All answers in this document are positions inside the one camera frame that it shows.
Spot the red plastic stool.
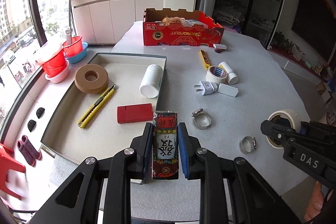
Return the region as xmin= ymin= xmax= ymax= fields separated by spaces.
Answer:
xmin=0 ymin=143 xmax=27 ymax=201

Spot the red printed cardboard box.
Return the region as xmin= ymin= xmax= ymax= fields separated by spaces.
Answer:
xmin=142 ymin=7 xmax=225 ymax=48

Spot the white counter cabinet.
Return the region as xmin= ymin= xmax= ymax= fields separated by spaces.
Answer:
xmin=71 ymin=0 xmax=166 ymax=45

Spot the small white box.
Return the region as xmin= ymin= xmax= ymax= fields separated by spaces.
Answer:
xmin=217 ymin=83 xmax=239 ymax=98

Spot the pile of folded cloth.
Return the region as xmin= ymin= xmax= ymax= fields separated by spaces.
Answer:
xmin=212 ymin=9 xmax=246 ymax=31

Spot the black-framed window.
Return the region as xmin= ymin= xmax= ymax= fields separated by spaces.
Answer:
xmin=0 ymin=0 xmax=72 ymax=119

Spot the tape roll blue red core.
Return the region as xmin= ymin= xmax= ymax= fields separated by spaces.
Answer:
xmin=205 ymin=65 xmax=228 ymax=85

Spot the white power adapter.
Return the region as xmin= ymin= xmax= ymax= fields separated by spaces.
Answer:
xmin=194 ymin=80 xmax=219 ymax=96

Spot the red basin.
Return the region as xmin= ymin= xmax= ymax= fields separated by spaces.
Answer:
xmin=62 ymin=35 xmax=83 ymax=60

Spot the tape roll yellow black core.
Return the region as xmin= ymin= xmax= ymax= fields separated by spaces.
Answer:
xmin=266 ymin=109 xmax=300 ymax=149

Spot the yellow utility knife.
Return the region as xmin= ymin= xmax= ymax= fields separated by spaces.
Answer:
xmin=77 ymin=84 xmax=117 ymax=128

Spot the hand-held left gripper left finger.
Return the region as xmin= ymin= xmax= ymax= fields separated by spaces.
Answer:
xmin=30 ymin=122 xmax=155 ymax=224

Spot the red bucket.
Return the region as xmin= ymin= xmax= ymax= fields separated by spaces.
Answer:
xmin=35 ymin=42 xmax=66 ymax=75

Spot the yellow blade case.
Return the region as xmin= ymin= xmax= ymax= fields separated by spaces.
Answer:
xmin=199 ymin=49 xmax=211 ymax=70

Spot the grey-green shallow tray box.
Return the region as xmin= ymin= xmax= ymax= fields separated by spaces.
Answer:
xmin=40 ymin=52 xmax=168 ymax=185

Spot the metal hose clamp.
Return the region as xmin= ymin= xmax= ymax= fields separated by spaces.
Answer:
xmin=239 ymin=136 xmax=257 ymax=154
xmin=191 ymin=108 xmax=211 ymax=130

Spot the mop pole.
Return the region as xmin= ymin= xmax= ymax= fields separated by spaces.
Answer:
xmin=66 ymin=0 xmax=77 ymax=46

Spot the small white bottle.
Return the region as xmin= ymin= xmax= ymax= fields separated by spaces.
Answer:
xmin=218 ymin=61 xmax=239 ymax=85

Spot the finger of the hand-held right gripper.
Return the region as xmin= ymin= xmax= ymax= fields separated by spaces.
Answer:
xmin=299 ymin=120 xmax=328 ymax=136
xmin=260 ymin=120 xmax=300 ymax=151

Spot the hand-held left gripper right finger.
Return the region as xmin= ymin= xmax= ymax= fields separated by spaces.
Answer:
xmin=178 ymin=122 xmax=302 ymax=224

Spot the crumpled orange plastic bag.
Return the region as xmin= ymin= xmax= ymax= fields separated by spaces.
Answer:
xmin=161 ymin=16 xmax=187 ymax=26

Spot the person's right hand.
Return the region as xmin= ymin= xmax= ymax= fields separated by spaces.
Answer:
xmin=304 ymin=181 xmax=332 ymax=223

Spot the clear plastic packet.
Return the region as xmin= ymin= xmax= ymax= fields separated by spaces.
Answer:
xmin=184 ymin=19 xmax=211 ymax=29

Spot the green potted plant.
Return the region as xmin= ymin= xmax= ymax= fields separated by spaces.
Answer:
xmin=272 ymin=30 xmax=294 ymax=53

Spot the black television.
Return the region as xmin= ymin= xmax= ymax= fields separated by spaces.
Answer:
xmin=291 ymin=0 xmax=336 ymax=62

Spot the large white bottle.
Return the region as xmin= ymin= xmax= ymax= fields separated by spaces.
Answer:
xmin=139 ymin=64 xmax=164 ymax=98

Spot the blue basin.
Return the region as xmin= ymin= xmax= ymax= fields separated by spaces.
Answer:
xmin=66 ymin=42 xmax=89 ymax=64

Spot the tan ring disc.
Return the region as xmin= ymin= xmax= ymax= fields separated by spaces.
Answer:
xmin=74 ymin=63 xmax=109 ymax=95

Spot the pink basin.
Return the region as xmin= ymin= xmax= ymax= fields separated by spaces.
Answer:
xmin=45 ymin=60 xmax=70 ymax=83

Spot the red playing card box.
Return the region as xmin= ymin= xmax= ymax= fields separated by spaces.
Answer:
xmin=152 ymin=110 xmax=180 ymax=180

